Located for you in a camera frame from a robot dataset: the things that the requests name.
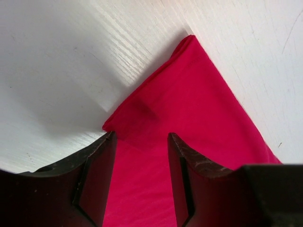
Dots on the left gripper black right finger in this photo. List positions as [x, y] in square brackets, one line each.
[207, 194]

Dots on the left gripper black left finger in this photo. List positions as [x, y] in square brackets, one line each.
[71, 192]

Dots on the bright red t shirt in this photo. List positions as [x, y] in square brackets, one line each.
[187, 96]

